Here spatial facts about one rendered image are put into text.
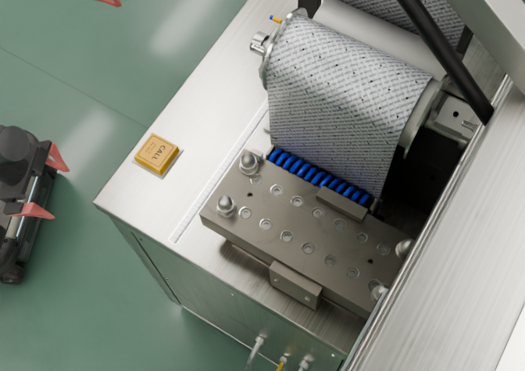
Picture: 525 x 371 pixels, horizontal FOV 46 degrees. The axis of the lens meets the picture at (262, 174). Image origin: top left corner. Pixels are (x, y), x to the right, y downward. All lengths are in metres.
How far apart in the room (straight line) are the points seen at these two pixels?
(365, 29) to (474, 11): 0.62
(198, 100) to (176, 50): 1.23
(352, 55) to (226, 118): 0.49
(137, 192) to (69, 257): 1.02
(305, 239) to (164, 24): 1.76
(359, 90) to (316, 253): 0.32
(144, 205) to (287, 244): 0.35
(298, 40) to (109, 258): 1.47
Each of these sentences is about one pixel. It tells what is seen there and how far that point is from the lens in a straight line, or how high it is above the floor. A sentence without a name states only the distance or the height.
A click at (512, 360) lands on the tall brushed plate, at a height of 1.44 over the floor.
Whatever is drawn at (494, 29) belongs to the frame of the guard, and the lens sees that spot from 0.51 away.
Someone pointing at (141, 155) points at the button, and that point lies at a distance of 1.36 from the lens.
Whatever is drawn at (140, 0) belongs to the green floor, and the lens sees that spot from 2.85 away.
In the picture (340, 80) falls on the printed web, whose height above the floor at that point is 1.30.
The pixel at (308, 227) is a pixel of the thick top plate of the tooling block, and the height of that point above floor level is 1.03.
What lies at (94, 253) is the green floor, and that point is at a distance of 2.32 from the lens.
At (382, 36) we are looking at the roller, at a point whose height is 1.23.
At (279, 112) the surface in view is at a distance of 1.10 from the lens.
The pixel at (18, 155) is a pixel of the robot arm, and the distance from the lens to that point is 1.07.
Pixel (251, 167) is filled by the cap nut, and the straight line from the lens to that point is 1.17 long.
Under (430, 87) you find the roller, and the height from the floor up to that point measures 1.31.
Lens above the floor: 2.10
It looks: 65 degrees down
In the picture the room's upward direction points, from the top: 6 degrees counter-clockwise
